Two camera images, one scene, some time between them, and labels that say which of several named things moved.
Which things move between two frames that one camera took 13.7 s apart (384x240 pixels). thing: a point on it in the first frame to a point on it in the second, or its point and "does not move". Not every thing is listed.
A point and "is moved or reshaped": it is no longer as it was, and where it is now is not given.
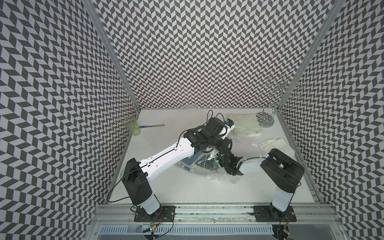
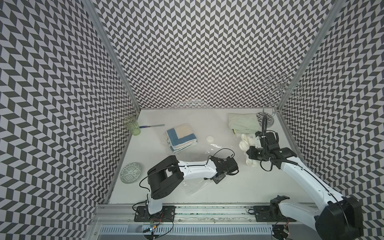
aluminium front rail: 215,214 does not move
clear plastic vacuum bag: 205,162 is moved or reshaped
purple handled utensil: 143,126 does not move
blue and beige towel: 200,159 is moved or reshaped
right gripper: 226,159 to 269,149
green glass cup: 131,122 does not move
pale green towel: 246,124 does not move
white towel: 278,143 is moved or reshaped
